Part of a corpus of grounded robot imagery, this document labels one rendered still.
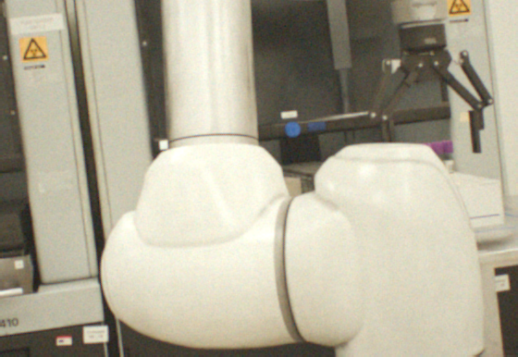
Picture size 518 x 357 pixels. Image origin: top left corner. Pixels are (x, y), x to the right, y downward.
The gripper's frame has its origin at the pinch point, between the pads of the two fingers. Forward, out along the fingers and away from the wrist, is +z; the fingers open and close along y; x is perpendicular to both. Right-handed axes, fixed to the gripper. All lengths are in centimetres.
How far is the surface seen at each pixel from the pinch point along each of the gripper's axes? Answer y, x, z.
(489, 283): -4.9, -43.0, 14.5
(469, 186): 0.2, -18.5, 4.6
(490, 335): -5.5, -43.1, 20.8
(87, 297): -61, 31, 21
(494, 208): 3.5, -18.5, 8.3
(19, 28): -69, 40, -31
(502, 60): 62, 163, -17
